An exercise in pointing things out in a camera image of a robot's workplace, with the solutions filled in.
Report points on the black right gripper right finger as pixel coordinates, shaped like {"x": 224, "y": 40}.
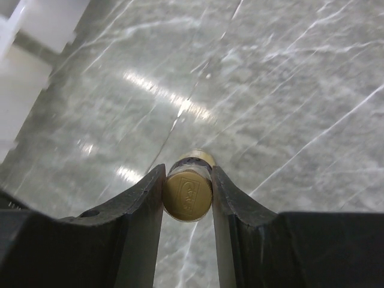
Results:
{"x": 259, "y": 248}

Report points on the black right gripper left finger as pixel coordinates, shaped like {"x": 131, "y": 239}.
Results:
{"x": 114, "y": 244}

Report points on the yellow label sauce bottle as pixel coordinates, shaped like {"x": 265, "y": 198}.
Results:
{"x": 187, "y": 191}

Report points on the white plastic divided tray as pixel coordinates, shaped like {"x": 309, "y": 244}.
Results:
{"x": 24, "y": 75}

